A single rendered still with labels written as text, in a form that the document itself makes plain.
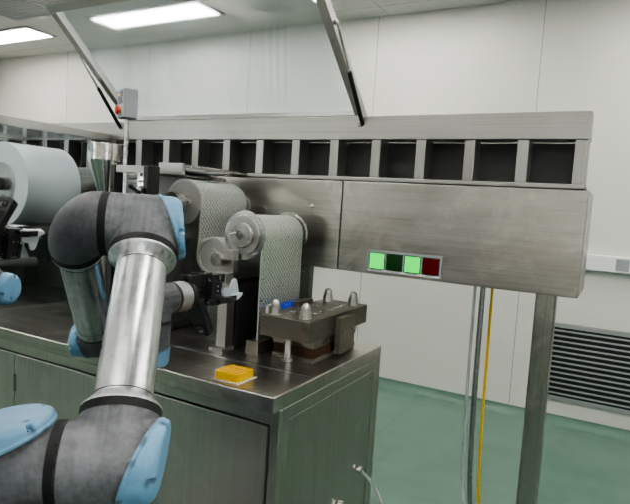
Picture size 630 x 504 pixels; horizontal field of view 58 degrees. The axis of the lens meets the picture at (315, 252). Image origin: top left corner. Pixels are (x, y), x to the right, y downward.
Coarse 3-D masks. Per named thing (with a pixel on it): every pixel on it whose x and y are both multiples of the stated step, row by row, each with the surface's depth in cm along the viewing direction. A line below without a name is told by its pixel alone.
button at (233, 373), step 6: (228, 366) 146; (234, 366) 146; (240, 366) 146; (216, 372) 142; (222, 372) 141; (228, 372) 141; (234, 372) 141; (240, 372) 141; (246, 372) 143; (252, 372) 145; (222, 378) 142; (228, 378) 141; (234, 378) 140; (240, 378) 140; (246, 378) 143
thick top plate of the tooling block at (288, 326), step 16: (320, 304) 186; (336, 304) 187; (272, 320) 161; (288, 320) 158; (304, 320) 158; (320, 320) 161; (272, 336) 161; (288, 336) 159; (304, 336) 156; (320, 336) 162
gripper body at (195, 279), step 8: (192, 272) 146; (200, 272) 150; (208, 272) 150; (184, 280) 141; (192, 280) 139; (200, 280) 142; (208, 280) 144; (216, 280) 147; (224, 280) 148; (200, 288) 143; (208, 288) 144; (216, 288) 147; (200, 296) 143; (208, 296) 144; (216, 296) 146; (208, 304) 144; (216, 304) 146
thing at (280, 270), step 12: (264, 252) 168; (276, 252) 174; (288, 252) 180; (300, 252) 187; (264, 264) 169; (276, 264) 175; (288, 264) 181; (300, 264) 188; (264, 276) 169; (276, 276) 175; (288, 276) 182; (264, 288) 170; (276, 288) 176; (288, 288) 182; (264, 300) 171; (288, 300) 183
